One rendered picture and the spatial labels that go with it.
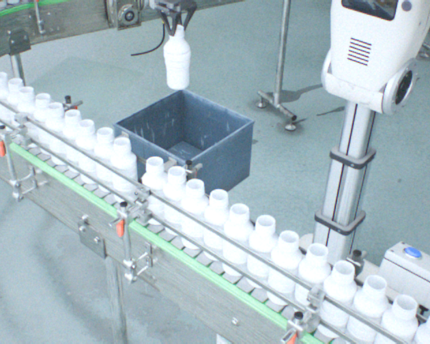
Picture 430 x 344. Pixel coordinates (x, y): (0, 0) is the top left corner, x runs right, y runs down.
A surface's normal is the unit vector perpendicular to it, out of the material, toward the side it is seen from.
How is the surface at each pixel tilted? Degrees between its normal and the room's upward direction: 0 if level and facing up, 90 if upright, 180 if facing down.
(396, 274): 70
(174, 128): 90
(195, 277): 90
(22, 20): 90
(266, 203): 0
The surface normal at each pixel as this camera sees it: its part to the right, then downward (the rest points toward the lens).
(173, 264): -0.65, 0.45
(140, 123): 0.76, 0.40
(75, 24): 0.53, 0.52
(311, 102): 0.03, -0.80
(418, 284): -0.60, 0.14
